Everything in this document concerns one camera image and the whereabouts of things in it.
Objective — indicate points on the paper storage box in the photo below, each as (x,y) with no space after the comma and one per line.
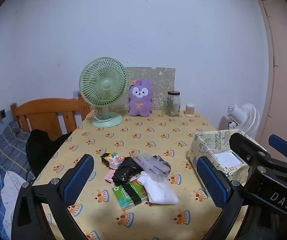
(208,142)

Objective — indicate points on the pink paper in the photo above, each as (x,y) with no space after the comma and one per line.
(109,176)

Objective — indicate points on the green desk fan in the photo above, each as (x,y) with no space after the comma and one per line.
(103,85)

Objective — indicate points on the white standing fan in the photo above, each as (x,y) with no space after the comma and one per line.
(243,116)

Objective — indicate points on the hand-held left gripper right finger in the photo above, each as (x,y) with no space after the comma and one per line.
(212,180)

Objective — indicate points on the white cloth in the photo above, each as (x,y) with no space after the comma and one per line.
(11,192)

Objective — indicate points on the grey sock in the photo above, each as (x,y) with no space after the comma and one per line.
(168,166)

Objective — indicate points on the yellow printed tablecloth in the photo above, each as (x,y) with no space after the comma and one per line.
(146,135)

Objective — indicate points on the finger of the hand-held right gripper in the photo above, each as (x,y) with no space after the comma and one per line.
(281,142)
(241,146)

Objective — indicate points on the green patterned board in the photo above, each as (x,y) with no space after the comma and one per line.
(163,80)

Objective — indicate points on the wall socket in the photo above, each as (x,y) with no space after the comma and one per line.
(0,115)

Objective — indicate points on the black plastic bag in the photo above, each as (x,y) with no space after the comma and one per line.
(126,171)

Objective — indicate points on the purple plush toy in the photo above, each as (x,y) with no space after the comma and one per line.
(139,102)

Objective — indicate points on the cotton swab container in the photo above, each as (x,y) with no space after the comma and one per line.
(190,110)

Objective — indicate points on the clear plastic cloth packet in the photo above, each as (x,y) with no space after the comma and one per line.
(151,166)

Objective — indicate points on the glass jar with dark lid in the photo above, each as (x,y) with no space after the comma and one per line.
(173,103)

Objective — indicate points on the wooden bed headboard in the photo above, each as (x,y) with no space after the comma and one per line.
(46,110)

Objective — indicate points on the white sock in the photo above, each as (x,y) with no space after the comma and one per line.
(158,192)

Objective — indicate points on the grey plaid pillow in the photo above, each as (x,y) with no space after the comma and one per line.
(11,150)

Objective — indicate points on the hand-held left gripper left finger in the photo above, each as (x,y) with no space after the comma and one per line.
(79,177)

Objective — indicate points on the cartoon print tissue pack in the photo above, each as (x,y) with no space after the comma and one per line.
(111,158)

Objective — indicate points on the black cloth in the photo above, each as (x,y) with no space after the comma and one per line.
(43,147)

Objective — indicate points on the green tissue pack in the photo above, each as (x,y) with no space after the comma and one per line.
(126,195)

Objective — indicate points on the beige door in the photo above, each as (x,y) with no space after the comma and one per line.
(283,55)

